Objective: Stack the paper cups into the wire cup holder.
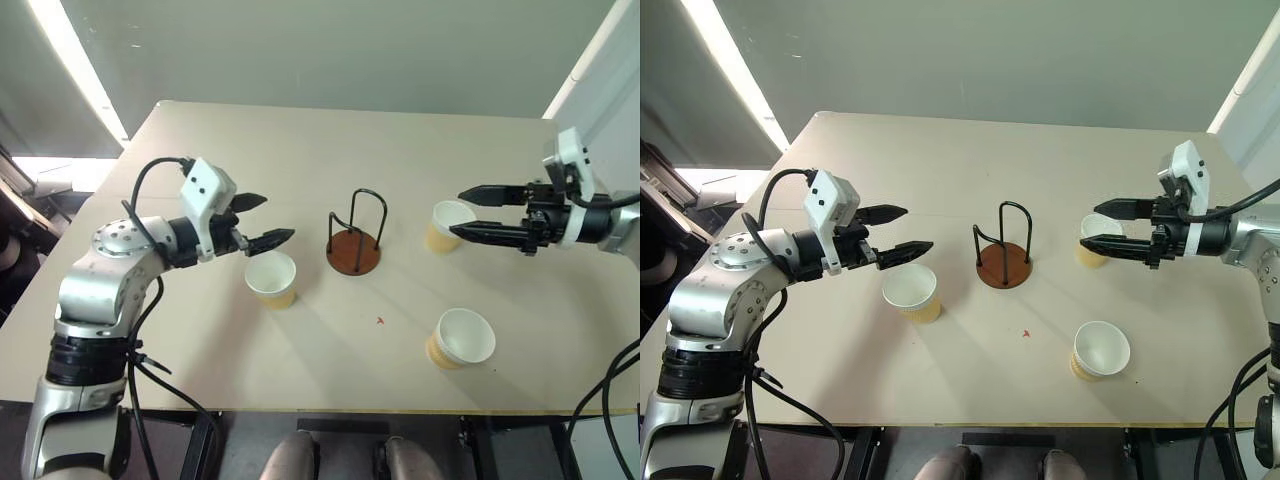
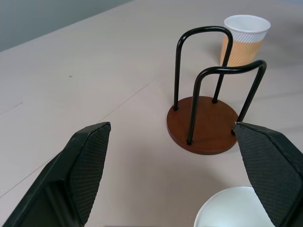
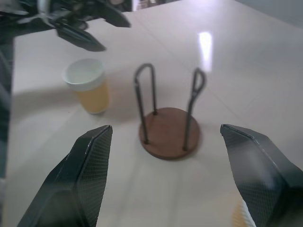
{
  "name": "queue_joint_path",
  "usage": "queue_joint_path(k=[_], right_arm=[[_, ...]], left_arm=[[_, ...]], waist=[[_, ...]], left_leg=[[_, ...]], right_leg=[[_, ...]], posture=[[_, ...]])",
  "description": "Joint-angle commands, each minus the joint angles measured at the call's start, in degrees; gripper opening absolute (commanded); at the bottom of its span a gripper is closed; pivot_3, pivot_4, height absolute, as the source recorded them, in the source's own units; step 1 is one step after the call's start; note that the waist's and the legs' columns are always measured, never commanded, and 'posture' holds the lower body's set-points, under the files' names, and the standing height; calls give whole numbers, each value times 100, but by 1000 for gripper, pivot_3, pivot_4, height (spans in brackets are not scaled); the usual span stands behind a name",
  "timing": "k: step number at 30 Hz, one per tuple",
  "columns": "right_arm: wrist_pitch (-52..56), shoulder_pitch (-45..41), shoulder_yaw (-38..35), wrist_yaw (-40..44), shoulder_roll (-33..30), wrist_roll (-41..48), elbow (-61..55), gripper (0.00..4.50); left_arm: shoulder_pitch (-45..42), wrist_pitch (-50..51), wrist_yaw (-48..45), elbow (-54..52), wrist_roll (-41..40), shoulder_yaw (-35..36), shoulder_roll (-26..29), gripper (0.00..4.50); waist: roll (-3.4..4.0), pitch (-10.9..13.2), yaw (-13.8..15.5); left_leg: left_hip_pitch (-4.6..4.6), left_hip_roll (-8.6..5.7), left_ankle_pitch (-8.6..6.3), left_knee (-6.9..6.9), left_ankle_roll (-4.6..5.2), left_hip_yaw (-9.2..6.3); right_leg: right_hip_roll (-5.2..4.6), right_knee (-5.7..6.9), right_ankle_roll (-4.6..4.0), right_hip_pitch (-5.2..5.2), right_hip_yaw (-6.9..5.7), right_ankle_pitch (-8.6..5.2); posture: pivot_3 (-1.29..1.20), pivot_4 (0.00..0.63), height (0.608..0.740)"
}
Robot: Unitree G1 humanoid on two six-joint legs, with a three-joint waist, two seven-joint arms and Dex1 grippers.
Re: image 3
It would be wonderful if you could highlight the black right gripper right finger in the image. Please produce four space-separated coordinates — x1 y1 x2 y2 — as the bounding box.
220 123 303 227

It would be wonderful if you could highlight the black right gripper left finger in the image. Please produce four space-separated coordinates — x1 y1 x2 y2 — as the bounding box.
16 124 113 227

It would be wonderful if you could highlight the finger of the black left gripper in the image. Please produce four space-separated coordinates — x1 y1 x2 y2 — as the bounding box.
56 23 107 52
89 0 132 28

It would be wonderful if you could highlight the yellow white paper cup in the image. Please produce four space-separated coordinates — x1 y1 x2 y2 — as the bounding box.
62 58 111 115
231 192 258 227

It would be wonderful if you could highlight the dark robot body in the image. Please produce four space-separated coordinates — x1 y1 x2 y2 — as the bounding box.
0 37 15 183

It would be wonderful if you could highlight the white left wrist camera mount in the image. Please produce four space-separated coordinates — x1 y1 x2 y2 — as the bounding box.
36 0 52 24

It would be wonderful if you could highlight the wooden base wire rack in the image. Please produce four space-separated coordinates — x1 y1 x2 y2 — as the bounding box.
134 62 206 160

